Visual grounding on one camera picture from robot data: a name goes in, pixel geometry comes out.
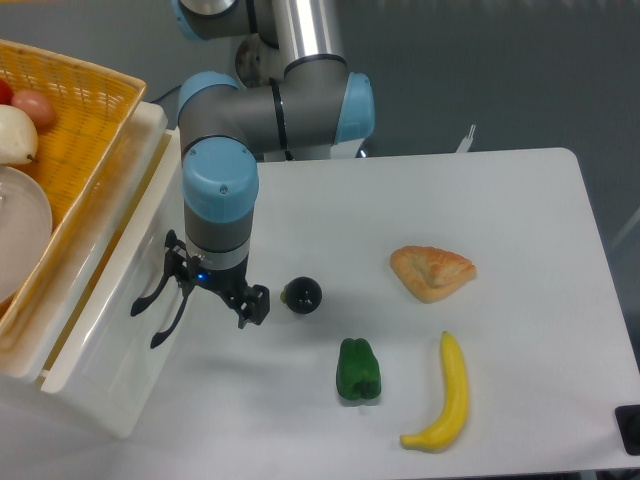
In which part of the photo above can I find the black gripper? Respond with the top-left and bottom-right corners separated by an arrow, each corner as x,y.
163,230 -> 270,329

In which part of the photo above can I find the white top drawer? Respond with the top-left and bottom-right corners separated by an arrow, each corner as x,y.
42,131 -> 185,438

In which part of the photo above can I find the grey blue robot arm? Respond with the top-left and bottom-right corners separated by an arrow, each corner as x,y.
166,1 -> 375,325

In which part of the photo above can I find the green bell pepper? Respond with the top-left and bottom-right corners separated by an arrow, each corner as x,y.
336,338 -> 382,401

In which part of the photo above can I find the white bowl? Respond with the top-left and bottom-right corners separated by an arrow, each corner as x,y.
1,166 -> 53,302

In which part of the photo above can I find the yellow woven basket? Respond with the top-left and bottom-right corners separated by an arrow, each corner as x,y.
1,40 -> 146,332

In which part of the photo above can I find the triangular pastry bread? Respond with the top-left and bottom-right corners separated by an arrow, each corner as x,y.
389,246 -> 477,303

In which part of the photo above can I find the white pear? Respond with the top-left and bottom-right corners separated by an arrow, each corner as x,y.
0,105 -> 39,165

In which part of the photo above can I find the pink peach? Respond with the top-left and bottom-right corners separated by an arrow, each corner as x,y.
11,90 -> 56,128

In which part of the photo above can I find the yellow banana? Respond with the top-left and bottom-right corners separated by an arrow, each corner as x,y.
399,331 -> 470,452

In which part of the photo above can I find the red tomato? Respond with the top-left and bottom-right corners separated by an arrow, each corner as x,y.
0,79 -> 14,105

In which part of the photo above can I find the black object at edge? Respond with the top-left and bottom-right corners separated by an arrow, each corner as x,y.
614,404 -> 640,456

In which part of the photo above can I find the black cable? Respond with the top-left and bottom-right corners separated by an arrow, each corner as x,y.
149,84 -> 182,104

